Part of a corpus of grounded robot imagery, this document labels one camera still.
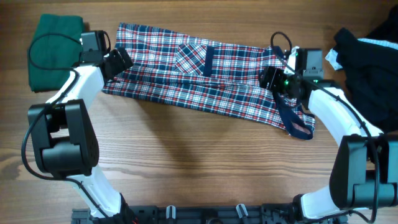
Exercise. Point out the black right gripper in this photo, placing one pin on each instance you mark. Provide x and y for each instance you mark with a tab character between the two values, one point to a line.
277	73

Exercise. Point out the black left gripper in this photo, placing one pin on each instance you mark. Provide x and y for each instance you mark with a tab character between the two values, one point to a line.
120	65

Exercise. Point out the plaid red blue shirt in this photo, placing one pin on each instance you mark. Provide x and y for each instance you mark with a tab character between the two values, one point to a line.
190	72

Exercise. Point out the white garment piece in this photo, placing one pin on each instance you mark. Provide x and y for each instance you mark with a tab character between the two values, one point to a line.
331	58

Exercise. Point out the black garment pile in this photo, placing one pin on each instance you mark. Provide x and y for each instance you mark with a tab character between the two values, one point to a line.
370	66

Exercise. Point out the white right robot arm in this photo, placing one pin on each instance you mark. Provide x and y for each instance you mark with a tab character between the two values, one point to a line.
364	174

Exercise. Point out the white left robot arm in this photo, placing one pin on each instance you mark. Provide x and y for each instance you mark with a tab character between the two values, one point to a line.
64	141

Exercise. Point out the folded green cloth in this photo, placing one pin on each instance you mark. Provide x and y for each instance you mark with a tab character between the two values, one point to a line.
55	47

